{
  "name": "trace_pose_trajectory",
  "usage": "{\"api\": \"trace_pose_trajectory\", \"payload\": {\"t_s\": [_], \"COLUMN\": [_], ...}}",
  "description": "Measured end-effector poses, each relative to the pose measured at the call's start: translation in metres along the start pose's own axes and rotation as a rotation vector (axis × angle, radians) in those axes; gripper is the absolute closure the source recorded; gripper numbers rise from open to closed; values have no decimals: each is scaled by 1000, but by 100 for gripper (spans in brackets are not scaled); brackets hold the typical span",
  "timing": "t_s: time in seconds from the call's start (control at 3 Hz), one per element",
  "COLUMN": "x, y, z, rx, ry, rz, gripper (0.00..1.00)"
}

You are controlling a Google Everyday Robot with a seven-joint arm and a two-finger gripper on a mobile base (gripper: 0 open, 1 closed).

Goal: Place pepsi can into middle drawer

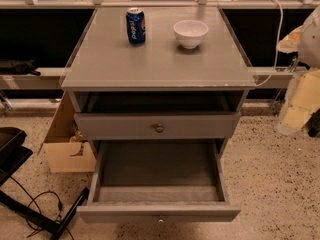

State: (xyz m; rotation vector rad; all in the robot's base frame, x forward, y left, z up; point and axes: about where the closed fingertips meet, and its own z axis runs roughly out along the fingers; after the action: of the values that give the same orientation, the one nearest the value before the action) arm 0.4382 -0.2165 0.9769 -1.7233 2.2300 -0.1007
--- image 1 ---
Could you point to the grey drawer cabinet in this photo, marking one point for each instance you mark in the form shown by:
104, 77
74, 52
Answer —
110, 76

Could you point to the grey metal shelf rail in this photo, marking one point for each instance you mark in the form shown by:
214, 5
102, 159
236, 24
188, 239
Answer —
48, 79

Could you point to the cardboard box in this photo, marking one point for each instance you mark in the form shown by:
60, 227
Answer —
64, 146

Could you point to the grey top drawer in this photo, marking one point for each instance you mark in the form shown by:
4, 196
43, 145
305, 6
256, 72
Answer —
98, 126

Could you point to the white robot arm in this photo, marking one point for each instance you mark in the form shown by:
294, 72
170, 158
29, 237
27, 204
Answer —
302, 97

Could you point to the blue pepsi can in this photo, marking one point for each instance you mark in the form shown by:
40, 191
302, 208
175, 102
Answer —
135, 22

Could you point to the black chair base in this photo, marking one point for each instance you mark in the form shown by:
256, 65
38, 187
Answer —
12, 156

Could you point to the white ceramic bowl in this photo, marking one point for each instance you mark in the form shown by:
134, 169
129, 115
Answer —
190, 33

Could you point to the open grey middle drawer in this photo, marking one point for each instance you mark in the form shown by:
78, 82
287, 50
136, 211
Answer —
154, 181

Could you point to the black bag on shelf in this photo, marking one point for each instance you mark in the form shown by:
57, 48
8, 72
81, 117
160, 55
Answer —
18, 67

